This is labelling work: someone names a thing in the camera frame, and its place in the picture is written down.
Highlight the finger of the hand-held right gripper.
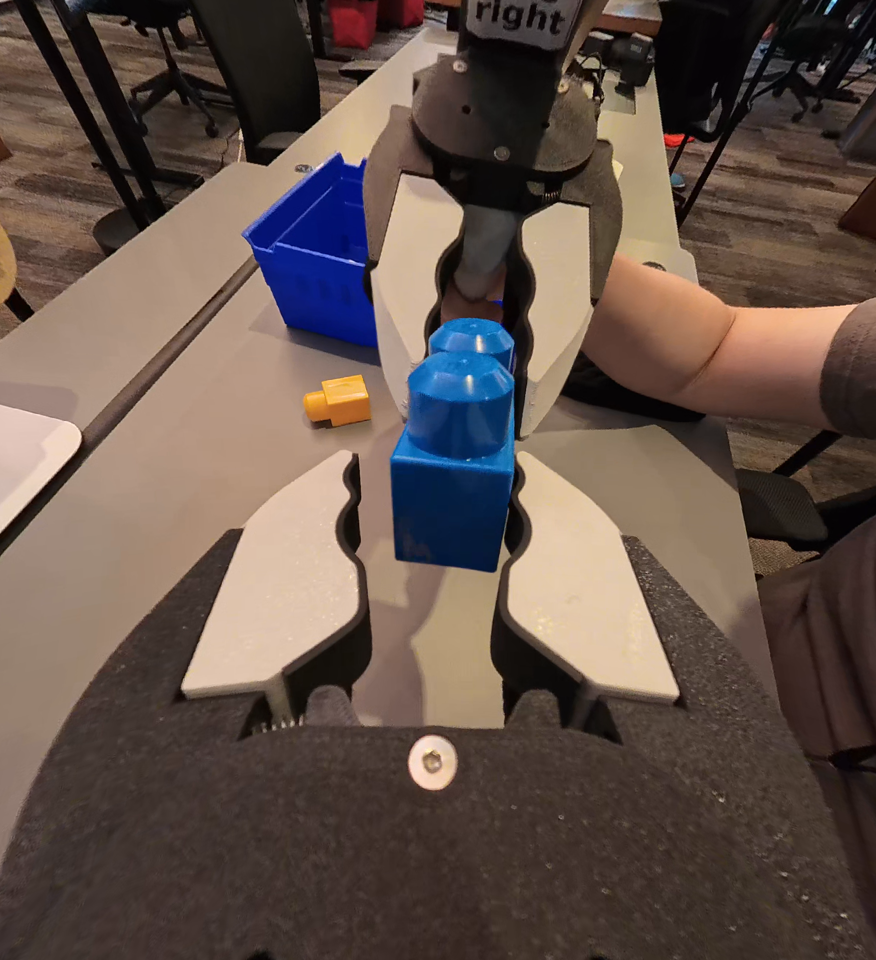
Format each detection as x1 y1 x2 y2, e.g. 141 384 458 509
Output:
372 174 463 421
509 202 595 440

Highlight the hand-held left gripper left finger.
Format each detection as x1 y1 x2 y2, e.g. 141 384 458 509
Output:
180 450 373 714

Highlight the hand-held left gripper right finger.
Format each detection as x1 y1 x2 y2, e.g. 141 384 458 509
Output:
492 450 682 712

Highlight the blue plastic bin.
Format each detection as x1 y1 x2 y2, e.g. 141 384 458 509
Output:
243 152 379 350

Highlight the orange one-stud mega block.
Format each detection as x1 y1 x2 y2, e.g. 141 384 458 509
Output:
303 373 373 429

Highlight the blue mega block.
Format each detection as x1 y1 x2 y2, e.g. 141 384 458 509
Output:
390 317 517 573

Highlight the person's right forearm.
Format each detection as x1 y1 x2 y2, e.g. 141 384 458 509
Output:
588 255 859 432

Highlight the person's right hand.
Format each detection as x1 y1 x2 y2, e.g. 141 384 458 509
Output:
441 285 506 321

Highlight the black wrist rest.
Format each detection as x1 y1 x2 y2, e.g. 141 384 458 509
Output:
561 352 709 423

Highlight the black power box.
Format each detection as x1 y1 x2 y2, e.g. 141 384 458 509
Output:
580 31 656 95

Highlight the black swivel chair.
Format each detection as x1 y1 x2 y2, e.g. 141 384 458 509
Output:
738 468 876 556

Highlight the black office chair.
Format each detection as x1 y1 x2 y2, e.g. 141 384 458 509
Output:
190 0 322 166
108 0 221 140

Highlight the instruction sheet on white stand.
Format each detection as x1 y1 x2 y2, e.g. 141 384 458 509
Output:
0 393 82 579

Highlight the rolling whiteboard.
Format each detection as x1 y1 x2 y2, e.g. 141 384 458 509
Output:
14 0 206 252

